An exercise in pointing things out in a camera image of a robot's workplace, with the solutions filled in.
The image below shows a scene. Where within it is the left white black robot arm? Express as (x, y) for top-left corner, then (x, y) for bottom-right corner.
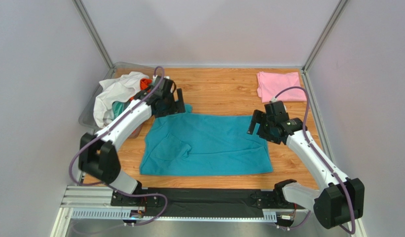
(77, 76), (185, 205)

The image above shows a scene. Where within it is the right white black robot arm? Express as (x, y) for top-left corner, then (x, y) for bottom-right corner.
(247, 101), (365, 229)

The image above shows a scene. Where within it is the orange t shirt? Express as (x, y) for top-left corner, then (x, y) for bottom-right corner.
(129, 78), (153, 101)

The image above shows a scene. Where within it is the folded pink t shirt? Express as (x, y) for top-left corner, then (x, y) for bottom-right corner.
(257, 72), (307, 103)

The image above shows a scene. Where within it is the light teal t shirt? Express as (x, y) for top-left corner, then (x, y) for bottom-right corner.
(112, 101), (130, 120)

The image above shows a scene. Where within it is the white t shirt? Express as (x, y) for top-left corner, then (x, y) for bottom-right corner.
(93, 72), (149, 128)

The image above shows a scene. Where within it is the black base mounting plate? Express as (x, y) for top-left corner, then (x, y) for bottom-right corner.
(110, 188), (295, 218)

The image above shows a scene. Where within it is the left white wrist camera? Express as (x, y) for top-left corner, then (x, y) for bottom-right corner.
(152, 75), (170, 83)

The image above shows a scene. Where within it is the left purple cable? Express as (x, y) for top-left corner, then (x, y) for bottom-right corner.
(68, 66), (169, 234)

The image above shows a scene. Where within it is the aluminium front rail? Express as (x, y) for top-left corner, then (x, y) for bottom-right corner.
(61, 187), (304, 222)

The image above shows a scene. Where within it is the left aluminium frame post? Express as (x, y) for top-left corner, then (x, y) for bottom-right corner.
(72, 0), (113, 69)

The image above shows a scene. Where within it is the aluminium frame post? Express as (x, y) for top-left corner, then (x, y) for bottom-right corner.
(72, 0), (113, 69)
(302, 0), (350, 74)

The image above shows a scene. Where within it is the right aluminium frame post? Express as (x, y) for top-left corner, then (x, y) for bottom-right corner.
(302, 0), (350, 74)

